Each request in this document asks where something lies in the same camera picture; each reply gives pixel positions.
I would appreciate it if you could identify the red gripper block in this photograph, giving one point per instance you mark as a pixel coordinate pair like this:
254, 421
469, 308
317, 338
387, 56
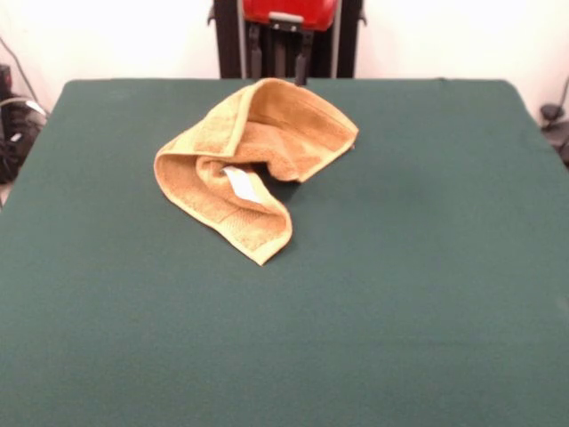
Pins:
289, 6

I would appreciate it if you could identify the tan terry towel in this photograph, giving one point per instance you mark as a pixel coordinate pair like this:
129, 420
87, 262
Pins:
311, 115

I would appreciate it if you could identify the tall black stand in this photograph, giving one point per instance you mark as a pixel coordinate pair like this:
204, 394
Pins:
349, 44

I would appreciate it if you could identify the dark green table cloth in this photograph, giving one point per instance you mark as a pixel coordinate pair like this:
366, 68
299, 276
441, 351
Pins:
400, 267

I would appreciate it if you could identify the small black box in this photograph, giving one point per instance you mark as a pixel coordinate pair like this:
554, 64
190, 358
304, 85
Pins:
4, 80

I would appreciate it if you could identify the black stand base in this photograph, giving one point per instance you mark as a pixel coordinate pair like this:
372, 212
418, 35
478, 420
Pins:
551, 111
13, 142

